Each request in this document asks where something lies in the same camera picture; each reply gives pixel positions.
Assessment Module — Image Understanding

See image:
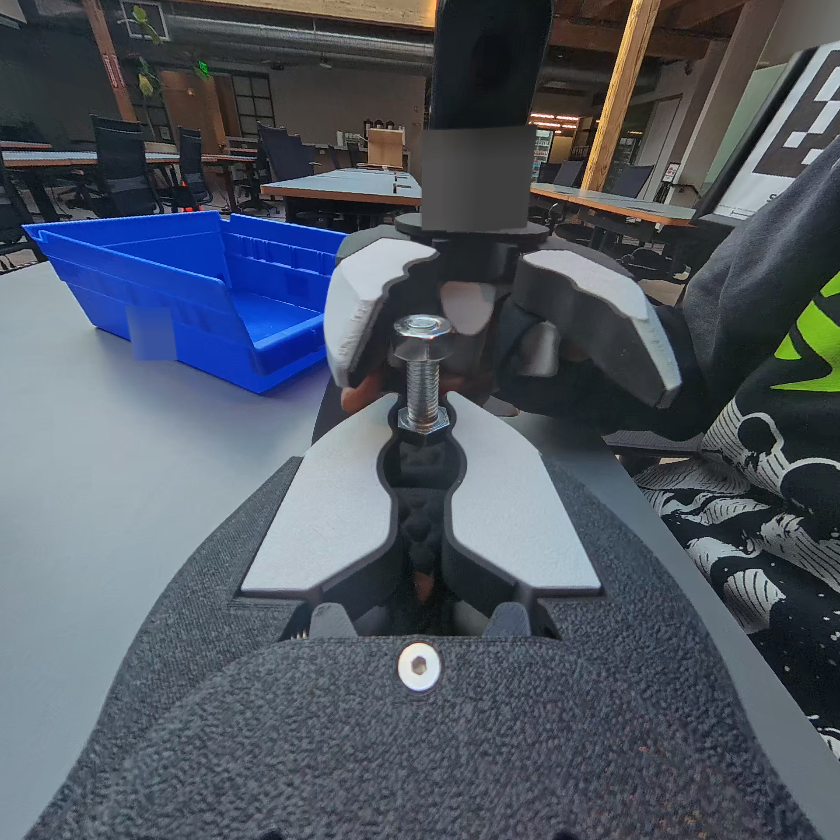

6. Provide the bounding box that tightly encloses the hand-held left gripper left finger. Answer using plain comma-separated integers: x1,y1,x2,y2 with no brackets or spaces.
241,392,403,601

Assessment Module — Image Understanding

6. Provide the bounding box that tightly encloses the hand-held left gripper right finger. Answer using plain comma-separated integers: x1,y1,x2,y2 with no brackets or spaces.
446,392,603,597

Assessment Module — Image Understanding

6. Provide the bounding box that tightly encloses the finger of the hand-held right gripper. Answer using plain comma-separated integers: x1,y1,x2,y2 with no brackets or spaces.
514,249,683,409
325,238,439,389

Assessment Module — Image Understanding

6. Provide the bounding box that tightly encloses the silver hex nut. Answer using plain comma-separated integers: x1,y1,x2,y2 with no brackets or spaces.
392,314,455,361

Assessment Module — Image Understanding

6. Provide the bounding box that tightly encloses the silver hex bolt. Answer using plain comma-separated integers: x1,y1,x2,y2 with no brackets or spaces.
397,354,451,435

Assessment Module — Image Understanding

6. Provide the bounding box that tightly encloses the blue plastic bin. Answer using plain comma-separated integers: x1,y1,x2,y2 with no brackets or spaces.
21,210,350,396

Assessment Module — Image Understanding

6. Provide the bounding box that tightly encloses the person's right hand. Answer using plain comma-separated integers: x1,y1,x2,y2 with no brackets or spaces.
451,307,708,442

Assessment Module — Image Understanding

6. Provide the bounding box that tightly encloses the black office chair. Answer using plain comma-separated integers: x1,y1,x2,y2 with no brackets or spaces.
617,246,690,293
610,164,657,201
177,126,214,207
91,115,165,217
0,125,40,263
256,121,316,185

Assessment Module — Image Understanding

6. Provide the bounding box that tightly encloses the wood-edged grey table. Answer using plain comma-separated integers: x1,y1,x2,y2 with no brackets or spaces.
0,141,260,224
528,182,698,263

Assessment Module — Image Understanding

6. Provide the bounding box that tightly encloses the black dimpled foam pad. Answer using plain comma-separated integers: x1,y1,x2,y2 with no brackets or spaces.
310,377,470,578

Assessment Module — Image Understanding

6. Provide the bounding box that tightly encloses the long grey table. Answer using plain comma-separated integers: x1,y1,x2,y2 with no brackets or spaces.
260,167,423,227

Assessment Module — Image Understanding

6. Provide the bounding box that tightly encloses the wooden box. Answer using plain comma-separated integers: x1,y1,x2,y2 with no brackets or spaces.
366,126,406,168

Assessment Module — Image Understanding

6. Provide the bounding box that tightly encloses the black white marker board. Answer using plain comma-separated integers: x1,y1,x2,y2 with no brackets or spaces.
694,41,840,224

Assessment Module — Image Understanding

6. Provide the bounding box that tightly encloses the wooden pillar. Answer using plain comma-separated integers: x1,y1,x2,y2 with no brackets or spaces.
581,0,662,193
82,0,137,122

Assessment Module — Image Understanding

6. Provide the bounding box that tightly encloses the black paned door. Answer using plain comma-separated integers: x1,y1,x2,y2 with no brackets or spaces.
231,72,275,137

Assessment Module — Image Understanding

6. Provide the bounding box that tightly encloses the black white printed clothing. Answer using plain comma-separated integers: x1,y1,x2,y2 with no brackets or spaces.
633,272,840,756

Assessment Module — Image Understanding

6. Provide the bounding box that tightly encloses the green potted plant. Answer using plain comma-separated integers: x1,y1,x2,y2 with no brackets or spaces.
128,3,168,142

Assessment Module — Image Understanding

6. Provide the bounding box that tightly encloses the grey ceiling duct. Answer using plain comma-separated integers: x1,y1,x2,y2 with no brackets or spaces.
164,14,437,67

